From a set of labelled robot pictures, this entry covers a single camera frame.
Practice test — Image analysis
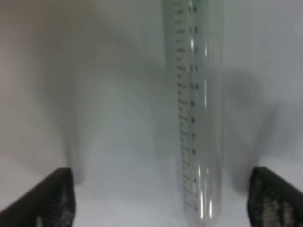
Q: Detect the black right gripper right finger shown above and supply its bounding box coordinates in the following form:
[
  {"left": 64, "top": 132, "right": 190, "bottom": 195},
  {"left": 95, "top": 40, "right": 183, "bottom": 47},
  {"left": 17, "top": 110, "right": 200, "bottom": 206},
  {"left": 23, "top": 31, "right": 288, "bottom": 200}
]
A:
[{"left": 247, "top": 167, "right": 303, "bottom": 227}]

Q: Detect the clear graduated test tube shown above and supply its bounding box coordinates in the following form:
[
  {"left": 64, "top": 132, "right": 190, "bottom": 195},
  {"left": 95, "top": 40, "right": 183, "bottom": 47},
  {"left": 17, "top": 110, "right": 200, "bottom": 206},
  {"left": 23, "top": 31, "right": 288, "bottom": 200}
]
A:
[{"left": 164, "top": 0, "right": 224, "bottom": 227}]

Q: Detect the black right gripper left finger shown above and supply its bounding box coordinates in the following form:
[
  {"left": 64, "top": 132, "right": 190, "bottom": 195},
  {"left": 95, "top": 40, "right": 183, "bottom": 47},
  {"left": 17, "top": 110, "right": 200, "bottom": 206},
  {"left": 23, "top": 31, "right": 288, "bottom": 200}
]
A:
[{"left": 0, "top": 167, "right": 76, "bottom": 227}]

